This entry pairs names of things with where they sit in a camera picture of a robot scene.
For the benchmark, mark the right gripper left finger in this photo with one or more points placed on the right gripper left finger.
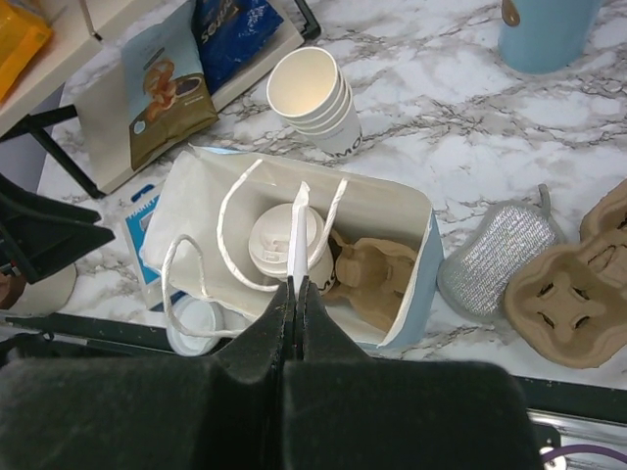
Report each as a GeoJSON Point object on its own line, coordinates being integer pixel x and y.
{"type": "Point", "coordinates": [219, 411]}

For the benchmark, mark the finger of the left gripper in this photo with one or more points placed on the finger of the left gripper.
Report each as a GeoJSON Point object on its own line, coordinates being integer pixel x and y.
{"type": "Point", "coordinates": [41, 236]}

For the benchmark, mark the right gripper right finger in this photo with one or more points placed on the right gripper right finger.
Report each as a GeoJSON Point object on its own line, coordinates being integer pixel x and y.
{"type": "Point", "coordinates": [343, 409]}

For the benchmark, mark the stack of white lids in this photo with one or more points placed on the stack of white lids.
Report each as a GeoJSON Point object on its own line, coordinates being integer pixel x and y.
{"type": "Point", "coordinates": [196, 315]}

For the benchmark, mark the single brown cup carrier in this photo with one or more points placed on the single brown cup carrier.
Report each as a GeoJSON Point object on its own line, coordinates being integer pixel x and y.
{"type": "Point", "coordinates": [372, 275]}

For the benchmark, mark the white straw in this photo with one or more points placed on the white straw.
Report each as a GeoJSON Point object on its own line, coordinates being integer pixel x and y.
{"type": "Point", "coordinates": [297, 261]}

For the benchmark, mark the single white lid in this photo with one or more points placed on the single white lid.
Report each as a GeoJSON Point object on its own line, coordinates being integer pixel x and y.
{"type": "Point", "coordinates": [269, 239]}

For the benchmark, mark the light blue paper bag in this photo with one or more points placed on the light blue paper bag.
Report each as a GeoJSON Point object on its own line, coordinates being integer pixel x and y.
{"type": "Point", "coordinates": [198, 236]}

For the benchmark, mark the stack of paper cups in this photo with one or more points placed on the stack of paper cups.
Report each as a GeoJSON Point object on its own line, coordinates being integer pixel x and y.
{"type": "Point", "coordinates": [308, 90]}

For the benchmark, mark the single paper cup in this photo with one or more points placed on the single paper cup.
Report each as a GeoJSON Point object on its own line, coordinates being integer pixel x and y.
{"type": "Point", "coordinates": [322, 274]}

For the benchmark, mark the black and cream shelf rack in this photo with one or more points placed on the black and cream shelf rack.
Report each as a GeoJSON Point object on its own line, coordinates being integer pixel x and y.
{"type": "Point", "coordinates": [81, 29]}

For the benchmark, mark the brown and blue snack bag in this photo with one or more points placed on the brown and blue snack bag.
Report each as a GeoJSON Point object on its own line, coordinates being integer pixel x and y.
{"type": "Point", "coordinates": [166, 91]}

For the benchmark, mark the yellow snack bag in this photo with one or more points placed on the yellow snack bag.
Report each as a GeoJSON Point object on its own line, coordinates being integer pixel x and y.
{"type": "Point", "coordinates": [24, 32]}

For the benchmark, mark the brown cardboard cup carrier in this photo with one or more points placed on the brown cardboard cup carrier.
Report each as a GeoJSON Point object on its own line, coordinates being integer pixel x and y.
{"type": "Point", "coordinates": [569, 302]}

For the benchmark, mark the blue chip bag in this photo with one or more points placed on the blue chip bag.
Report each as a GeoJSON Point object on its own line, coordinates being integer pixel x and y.
{"type": "Point", "coordinates": [229, 34]}

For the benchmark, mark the blue cup with stirrers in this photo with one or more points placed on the blue cup with stirrers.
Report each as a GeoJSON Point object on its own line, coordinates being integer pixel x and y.
{"type": "Point", "coordinates": [542, 36]}

